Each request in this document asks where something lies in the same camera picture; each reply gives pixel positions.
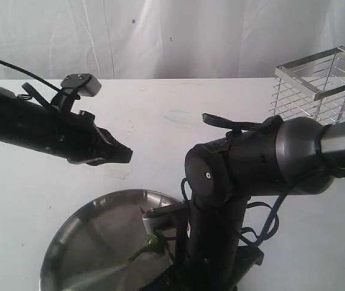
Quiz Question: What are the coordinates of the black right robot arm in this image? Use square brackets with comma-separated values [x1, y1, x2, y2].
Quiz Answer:
[165, 113, 345, 290]

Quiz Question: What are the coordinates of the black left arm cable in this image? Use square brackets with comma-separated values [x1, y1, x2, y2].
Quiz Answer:
[0, 51, 62, 107]

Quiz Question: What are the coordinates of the round stainless steel plate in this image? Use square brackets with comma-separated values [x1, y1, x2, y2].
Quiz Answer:
[39, 189, 177, 290]

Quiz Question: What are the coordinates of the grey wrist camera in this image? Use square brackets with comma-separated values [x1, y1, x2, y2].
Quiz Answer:
[61, 73, 102, 97]
[142, 203, 188, 235]

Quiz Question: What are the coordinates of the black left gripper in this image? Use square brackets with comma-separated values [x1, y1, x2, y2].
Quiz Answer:
[43, 110, 133, 166]

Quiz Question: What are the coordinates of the green round object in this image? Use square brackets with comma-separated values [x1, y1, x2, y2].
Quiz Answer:
[128, 235, 166, 262]

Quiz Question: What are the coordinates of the chrome wire utensil basket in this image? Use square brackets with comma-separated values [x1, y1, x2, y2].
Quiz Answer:
[270, 46, 345, 125]

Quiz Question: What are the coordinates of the white backdrop curtain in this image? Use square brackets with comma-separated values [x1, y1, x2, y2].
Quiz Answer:
[0, 1, 345, 79]

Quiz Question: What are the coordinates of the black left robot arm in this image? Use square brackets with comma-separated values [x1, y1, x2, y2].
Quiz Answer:
[0, 73, 133, 166]

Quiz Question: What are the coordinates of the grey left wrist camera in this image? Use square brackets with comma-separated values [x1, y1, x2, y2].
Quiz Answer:
[61, 73, 102, 97]

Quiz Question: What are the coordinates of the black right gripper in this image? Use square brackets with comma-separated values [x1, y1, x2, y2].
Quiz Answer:
[166, 242, 264, 290]

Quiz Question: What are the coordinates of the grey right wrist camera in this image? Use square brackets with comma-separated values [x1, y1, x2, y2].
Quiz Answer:
[142, 203, 188, 235]

